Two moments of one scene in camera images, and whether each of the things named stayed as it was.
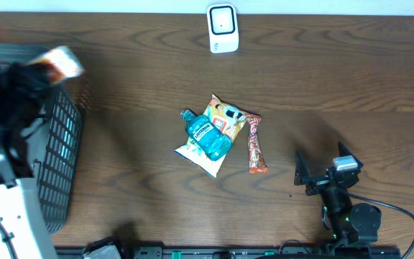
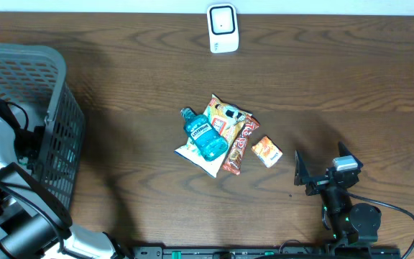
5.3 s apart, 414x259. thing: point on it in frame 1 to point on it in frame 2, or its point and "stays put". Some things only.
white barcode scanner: x=223 y=28 stays put
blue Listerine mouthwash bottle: x=207 y=137 stays put
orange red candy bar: x=256 y=162 to x=233 y=161
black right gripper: x=302 y=177 stays put
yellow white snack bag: x=230 y=119 stays put
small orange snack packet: x=59 y=64 to x=267 y=151
